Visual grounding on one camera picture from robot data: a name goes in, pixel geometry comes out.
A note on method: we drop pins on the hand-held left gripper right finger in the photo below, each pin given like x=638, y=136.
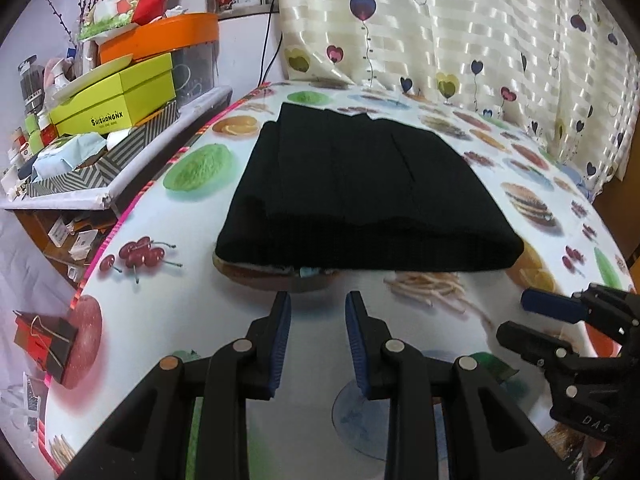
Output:
x=356, y=340

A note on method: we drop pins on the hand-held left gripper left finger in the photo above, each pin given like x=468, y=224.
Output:
x=282, y=340

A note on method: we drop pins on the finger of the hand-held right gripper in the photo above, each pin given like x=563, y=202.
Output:
x=535, y=342
x=550, y=302

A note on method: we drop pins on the black pants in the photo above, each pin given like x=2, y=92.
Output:
x=360, y=185

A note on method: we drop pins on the fruit print tablecloth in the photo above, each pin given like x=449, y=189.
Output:
x=165, y=285

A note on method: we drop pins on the black binder clip red cards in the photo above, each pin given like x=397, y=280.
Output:
x=52, y=347

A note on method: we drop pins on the white shelf board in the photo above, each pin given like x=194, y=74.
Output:
x=165, y=136

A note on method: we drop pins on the grey striped box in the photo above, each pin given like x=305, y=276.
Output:
x=90, y=176

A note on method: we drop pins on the white paper roll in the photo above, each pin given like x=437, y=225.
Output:
x=119, y=138

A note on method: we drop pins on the light blue packet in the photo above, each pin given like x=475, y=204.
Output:
x=70, y=156

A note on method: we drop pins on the lime green cardboard box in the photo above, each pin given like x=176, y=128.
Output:
x=130, y=102

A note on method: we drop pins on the heart print cream curtain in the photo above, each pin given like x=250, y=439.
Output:
x=450, y=35

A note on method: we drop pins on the pale green box lid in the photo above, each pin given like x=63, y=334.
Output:
x=90, y=76

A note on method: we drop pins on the orange lidded clear container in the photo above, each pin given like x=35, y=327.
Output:
x=165, y=30

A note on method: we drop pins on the small red box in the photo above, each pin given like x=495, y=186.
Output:
x=226, y=1

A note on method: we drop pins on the dark jar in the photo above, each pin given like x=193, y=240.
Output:
x=31, y=82

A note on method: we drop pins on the cartoon print snack bag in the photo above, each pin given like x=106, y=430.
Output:
x=115, y=0

